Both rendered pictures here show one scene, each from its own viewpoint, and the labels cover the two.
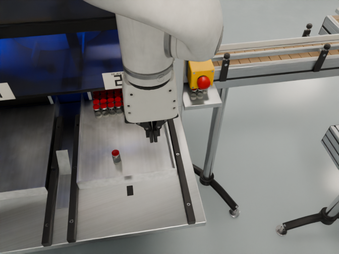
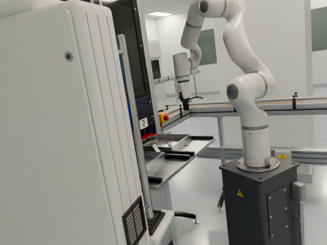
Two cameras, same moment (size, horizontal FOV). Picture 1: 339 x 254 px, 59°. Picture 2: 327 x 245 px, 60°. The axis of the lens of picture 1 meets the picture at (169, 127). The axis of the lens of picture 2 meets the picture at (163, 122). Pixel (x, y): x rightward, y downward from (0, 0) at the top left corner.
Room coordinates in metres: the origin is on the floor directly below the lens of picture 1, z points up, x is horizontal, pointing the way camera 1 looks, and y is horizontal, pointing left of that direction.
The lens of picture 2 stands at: (-0.57, 1.39, 1.39)
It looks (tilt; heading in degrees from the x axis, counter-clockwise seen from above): 12 degrees down; 311
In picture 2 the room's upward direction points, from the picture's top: 8 degrees counter-clockwise
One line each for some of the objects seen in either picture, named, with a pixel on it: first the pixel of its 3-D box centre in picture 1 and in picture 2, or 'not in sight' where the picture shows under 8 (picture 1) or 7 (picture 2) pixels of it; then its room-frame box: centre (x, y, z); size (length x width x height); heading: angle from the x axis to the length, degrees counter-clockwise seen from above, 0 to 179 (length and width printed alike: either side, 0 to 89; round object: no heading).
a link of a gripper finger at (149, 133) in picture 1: (144, 128); (184, 105); (0.40, 0.05, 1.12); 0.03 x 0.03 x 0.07; 9
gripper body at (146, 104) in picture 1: (150, 93); (184, 88); (0.41, 0.04, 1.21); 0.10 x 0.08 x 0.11; 99
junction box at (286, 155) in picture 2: not in sight; (282, 156); (0.14, -0.84, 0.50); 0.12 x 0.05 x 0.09; 9
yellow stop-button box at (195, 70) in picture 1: (200, 72); (160, 117); (0.74, -0.09, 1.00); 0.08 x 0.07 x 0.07; 9
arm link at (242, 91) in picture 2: not in sight; (247, 101); (-0.07, 0.23, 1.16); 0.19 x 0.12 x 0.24; 71
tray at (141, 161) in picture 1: (124, 130); (158, 142); (0.58, 0.14, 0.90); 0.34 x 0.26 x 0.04; 9
